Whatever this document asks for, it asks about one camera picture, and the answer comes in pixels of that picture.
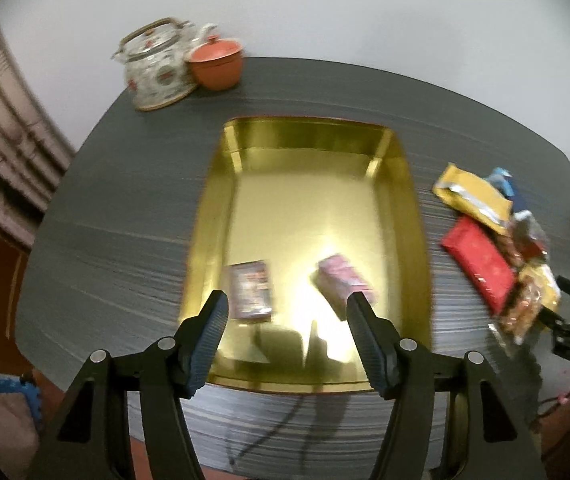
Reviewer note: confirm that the red snack packet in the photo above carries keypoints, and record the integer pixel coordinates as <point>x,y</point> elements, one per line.
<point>480,260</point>

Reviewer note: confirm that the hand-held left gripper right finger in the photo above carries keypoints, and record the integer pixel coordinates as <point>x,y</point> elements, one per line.
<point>365,340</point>

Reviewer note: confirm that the blue and white packet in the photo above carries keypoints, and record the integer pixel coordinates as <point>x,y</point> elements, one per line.
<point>512,192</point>

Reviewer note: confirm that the patterned beige curtain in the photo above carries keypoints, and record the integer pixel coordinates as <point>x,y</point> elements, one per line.
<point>5,135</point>

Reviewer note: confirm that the orange lidded clay cup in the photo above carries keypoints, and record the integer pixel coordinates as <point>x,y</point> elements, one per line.
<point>215,67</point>

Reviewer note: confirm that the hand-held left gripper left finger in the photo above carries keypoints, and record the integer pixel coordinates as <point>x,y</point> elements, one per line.
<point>210,340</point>

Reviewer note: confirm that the yellow foil snack packet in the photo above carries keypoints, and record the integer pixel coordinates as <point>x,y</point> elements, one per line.
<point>545,282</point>
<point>470,195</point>

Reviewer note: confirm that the clear bag of peanuts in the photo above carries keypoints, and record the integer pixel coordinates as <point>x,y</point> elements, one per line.
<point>517,310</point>
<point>527,237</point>

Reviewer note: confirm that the gold metal tray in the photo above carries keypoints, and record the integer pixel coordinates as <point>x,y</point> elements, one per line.
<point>290,200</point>

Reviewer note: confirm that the pink snack packet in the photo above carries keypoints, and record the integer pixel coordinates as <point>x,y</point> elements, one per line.
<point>340,280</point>

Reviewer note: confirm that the floral porcelain teapot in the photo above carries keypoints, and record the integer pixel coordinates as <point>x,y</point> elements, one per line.
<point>155,75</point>

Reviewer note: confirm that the small dark printed packet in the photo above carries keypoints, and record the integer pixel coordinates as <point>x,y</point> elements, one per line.
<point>250,290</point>

